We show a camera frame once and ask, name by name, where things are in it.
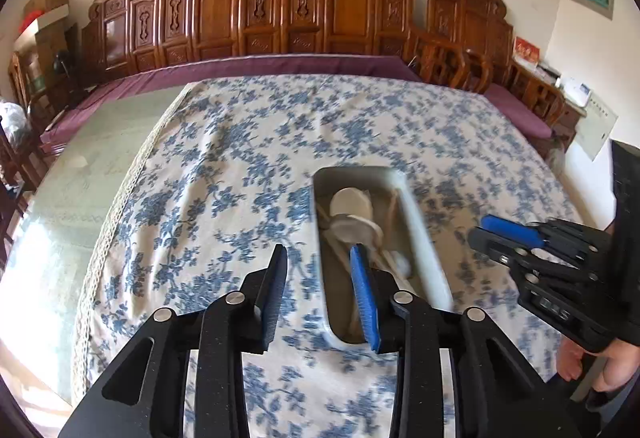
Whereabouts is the rectangular metal tin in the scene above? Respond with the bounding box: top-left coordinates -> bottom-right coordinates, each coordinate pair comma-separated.
311,166 -> 455,350

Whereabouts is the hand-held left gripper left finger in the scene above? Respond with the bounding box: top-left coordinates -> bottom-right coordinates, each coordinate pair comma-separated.
59,244 -> 289,438

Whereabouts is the long purple sofa cushion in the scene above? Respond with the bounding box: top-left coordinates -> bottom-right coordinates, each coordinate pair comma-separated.
40,54 -> 421,143

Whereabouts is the metal spoon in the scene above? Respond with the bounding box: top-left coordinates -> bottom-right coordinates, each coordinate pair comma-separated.
392,248 -> 415,279

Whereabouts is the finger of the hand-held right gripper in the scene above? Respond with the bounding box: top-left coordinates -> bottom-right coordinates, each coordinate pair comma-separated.
467,227 -> 538,271
481,215 -> 566,249

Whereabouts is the white wall distribution panel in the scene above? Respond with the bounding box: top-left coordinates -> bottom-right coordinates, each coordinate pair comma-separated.
575,92 -> 619,162

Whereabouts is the square purple armchair cushion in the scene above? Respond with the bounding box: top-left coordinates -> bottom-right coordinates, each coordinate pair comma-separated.
482,82 -> 553,139

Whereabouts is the clear plastic bag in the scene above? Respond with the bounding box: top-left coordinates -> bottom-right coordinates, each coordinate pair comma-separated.
0,102 -> 26,149

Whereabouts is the person's right hand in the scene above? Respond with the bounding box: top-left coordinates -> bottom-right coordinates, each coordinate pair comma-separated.
556,337 -> 640,393

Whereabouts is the cream wooden spoon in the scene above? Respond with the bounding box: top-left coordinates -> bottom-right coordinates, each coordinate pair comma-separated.
332,214 -> 383,243

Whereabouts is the blue floral tablecloth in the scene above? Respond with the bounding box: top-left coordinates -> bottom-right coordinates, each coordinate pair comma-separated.
72,75 -> 586,438

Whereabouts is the carved wooden sofa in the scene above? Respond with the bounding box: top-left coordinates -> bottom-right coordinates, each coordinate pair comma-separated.
39,0 -> 468,156

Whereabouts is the white telephone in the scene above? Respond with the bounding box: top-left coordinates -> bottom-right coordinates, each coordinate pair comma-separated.
560,76 -> 592,107

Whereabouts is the wooden dining chair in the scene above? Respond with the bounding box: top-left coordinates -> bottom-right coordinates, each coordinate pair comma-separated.
0,118 -> 46,239

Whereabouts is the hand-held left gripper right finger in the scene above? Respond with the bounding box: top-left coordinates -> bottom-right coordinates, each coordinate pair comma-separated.
349,244 -> 581,438

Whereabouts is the wooden side table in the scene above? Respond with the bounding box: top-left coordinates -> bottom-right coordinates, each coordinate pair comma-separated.
510,60 -> 586,139

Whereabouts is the grey fluffy duster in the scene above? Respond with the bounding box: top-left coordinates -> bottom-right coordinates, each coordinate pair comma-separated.
547,143 -> 566,176

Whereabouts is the black desk lamp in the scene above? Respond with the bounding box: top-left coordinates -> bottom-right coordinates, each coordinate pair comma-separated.
54,48 -> 76,78

